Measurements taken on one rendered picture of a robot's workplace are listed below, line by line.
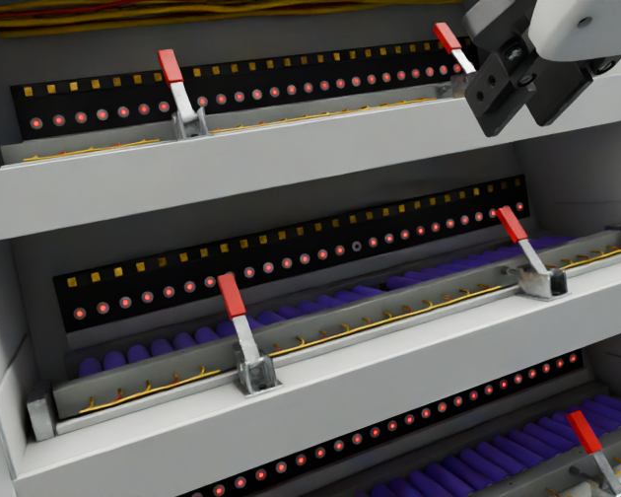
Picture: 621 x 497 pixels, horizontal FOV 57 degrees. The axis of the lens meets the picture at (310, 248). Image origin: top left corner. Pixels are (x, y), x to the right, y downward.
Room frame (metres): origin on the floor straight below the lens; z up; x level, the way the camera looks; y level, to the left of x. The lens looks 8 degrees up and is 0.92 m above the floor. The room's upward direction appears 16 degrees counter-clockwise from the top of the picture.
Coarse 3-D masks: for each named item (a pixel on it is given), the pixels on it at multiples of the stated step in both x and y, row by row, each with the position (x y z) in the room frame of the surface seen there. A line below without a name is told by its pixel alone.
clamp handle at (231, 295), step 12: (228, 276) 0.43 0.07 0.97; (228, 288) 0.43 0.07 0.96; (228, 300) 0.42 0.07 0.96; (240, 300) 0.42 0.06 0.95; (228, 312) 0.42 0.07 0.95; (240, 312) 0.42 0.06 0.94; (240, 324) 0.42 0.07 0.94; (240, 336) 0.41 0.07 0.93; (252, 336) 0.42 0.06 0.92; (252, 348) 0.41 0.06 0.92
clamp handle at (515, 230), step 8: (504, 208) 0.52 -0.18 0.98; (504, 216) 0.52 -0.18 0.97; (512, 216) 0.52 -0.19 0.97; (504, 224) 0.52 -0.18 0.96; (512, 224) 0.51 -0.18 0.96; (512, 232) 0.51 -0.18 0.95; (520, 232) 0.51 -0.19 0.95; (520, 240) 0.51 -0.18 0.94; (520, 248) 0.51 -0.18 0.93; (528, 248) 0.51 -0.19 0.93; (528, 256) 0.51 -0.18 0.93; (536, 256) 0.51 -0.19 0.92; (536, 264) 0.50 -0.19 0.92; (536, 272) 0.50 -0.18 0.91; (544, 272) 0.50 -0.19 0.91
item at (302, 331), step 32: (512, 256) 0.57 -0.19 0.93; (544, 256) 0.57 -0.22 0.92; (576, 256) 0.58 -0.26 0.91; (416, 288) 0.52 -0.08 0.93; (448, 288) 0.53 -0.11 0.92; (480, 288) 0.54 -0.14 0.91; (288, 320) 0.48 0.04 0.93; (320, 320) 0.48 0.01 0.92; (352, 320) 0.50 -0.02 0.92; (384, 320) 0.49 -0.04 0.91; (192, 352) 0.45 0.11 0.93; (224, 352) 0.45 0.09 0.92; (64, 384) 0.42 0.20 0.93; (96, 384) 0.42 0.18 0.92; (128, 384) 0.43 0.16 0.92; (160, 384) 0.44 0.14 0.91; (64, 416) 0.42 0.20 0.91
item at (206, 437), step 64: (384, 256) 0.63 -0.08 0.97; (128, 320) 0.53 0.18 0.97; (448, 320) 0.49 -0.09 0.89; (512, 320) 0.47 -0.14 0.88; (576, 320) 0.49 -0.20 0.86; (0, 384) 0.35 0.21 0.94; (320, 384) 0.41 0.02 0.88; (384, 384) 0.43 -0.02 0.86; (448, 384) 0.45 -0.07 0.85; (64, 448) 0.37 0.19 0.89; (128, 448) 0.36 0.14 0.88; (192, 448) 0.38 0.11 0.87; (256, 448) 0.40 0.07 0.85
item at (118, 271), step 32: (448, 192) 0.65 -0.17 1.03; (480, 192) 0.67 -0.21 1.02; (512, 192) 0.69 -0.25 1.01; (320, 224) 0.59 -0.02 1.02; (352, 224) 0.61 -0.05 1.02; (384, 224) 0.63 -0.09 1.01; (416, 224) 0.64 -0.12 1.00; (480, 224) 0.68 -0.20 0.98; (160, 256) 0.53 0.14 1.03; (192, 256) 0.55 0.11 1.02; (224, 256) 0.56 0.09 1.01; (256, 256) 0.57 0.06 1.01; (288, 256) 0.59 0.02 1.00; (352, 256) 0.62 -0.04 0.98; (64, 288) 0.51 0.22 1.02; (96, 288) 0.52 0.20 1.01; (128, 288) 0.53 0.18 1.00; (160, 288) 0.54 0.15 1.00; (64, 320) 0.51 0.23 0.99; (96, 320) 0.53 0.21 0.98
